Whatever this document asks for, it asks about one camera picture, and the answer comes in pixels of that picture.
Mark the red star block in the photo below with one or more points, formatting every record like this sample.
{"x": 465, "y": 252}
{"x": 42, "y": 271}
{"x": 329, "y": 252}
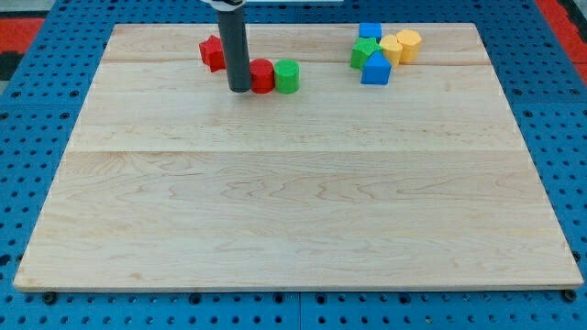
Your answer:
{"x": 212, "y": 54}

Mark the yellow heart block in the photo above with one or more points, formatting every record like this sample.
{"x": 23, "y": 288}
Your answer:
{"x": 391, "y": 49}

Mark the red cylinder block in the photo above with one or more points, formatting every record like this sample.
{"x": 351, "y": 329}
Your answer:
{"x": 262, "y": 76}

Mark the blue cube block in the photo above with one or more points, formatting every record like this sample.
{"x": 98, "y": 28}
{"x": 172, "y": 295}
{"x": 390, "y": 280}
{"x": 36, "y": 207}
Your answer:
{"x": 369, "y": 30}

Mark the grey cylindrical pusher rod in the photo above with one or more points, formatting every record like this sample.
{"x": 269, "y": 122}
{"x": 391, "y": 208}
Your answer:
{"x": 232, "y": 28}

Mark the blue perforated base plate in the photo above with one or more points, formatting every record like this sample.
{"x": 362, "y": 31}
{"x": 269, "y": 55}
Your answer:
{"x": 44, "y": 96}

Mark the green cylinder block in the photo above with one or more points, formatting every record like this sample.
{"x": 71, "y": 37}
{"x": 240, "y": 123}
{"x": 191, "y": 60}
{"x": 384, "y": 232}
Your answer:
{"x": 286, "y": 76}

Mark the yellow hexagon block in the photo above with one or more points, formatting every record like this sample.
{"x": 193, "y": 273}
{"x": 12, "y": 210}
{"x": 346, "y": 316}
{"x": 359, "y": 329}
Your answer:
{"x": 411, "y": 42}

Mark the wooden board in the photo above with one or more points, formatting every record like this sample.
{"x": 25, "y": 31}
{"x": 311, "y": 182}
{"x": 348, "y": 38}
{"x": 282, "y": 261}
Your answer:
{"x": 172, "y": 183}

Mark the blue pentagon block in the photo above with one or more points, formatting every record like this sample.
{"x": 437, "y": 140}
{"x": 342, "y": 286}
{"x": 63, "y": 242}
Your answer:
{"x": 376, "y": 70}

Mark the green star block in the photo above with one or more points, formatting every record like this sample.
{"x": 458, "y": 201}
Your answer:
{"x": 362, "y": 50}

